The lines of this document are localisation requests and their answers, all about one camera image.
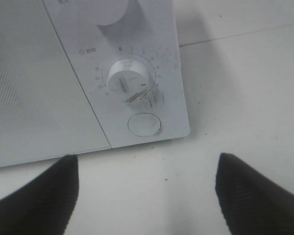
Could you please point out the white microwave door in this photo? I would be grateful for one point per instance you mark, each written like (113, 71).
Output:
(44, 112)

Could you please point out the white timer knob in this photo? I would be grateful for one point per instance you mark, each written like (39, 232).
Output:
(128, 81)

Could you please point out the round white door-release button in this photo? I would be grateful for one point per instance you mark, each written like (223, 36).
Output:
(144, 124)

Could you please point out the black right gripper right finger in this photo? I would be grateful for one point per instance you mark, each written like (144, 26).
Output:
(251, 203)

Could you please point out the white microwave oven body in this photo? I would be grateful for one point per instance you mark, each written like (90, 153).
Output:
(125, 54)

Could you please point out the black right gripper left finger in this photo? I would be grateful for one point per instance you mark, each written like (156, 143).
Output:
(44, 205)

